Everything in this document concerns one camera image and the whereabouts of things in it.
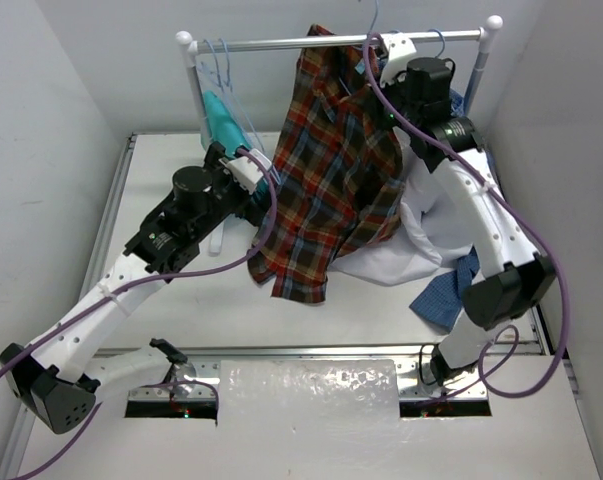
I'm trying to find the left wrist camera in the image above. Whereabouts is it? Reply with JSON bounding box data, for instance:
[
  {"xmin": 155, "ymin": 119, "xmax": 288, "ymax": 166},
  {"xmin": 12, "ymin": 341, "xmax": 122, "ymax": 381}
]
[{"xmin": 226, "ymin": 149, "xmax": 272, "ymax": 194}]

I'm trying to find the red plaid shirt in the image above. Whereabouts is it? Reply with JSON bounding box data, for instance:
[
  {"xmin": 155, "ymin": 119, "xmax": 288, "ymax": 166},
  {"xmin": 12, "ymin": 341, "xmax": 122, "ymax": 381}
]
[{"xmin": 248, "ymin": 46, "xmax": 404, "ymax": 304}]

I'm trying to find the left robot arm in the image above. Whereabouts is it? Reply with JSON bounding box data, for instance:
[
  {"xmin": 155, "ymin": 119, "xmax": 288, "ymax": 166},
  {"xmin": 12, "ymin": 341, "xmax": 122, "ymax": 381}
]
[{"xmin": 0, "ymin": 142, "xmax": 275, "ymax": 435}]

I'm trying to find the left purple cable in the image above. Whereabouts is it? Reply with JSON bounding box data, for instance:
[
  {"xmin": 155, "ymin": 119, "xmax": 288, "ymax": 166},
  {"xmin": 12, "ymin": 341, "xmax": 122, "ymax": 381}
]
[{"xmin": 0, "ymin": 147, "xmax": 278, "ymax": 480}]

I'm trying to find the white clothes rack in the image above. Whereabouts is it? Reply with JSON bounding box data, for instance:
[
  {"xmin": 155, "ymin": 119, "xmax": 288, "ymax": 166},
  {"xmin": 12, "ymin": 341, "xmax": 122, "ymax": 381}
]
[{"xmin": 174, "ymin": 14, "xmax": 504, "ymax": 256}]

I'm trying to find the purple cable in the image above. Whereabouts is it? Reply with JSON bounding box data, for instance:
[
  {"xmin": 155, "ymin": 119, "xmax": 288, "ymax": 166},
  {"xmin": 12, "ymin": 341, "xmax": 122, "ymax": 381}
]
[
  {"xmin": 361, "ymin": 32, "xmax": 571, "ymax": 401},
  {"xmin": 0, "ymin": 147, "xmax": 278, "ymax": 480}
]

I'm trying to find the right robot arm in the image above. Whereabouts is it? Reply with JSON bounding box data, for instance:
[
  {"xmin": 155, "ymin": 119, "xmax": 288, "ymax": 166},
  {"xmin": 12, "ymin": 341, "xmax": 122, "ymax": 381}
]
[{"xmin": 379, "ymin": 57, "xmax": 556, "ymax": 386}]

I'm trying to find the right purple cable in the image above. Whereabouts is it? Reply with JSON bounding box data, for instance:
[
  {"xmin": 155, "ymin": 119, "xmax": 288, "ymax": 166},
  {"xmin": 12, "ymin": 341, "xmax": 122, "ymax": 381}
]
[{"xmin": 361, "ymin": 32, "xmax": 571, "ymax": 401}]

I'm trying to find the blue checked shirt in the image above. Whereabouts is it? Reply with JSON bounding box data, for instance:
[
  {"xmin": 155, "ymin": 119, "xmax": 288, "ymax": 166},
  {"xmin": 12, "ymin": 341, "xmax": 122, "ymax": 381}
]
[{"xmin": 409, "ymin": 87, "xmax": 482, "ymax": 334}]

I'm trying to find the white shirt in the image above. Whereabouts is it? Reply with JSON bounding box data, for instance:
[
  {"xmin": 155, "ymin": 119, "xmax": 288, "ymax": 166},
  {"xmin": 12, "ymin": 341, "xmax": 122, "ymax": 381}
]
[{"xmin": 330, "ymin": 146, "xmax": 472, "ymax": 286}]

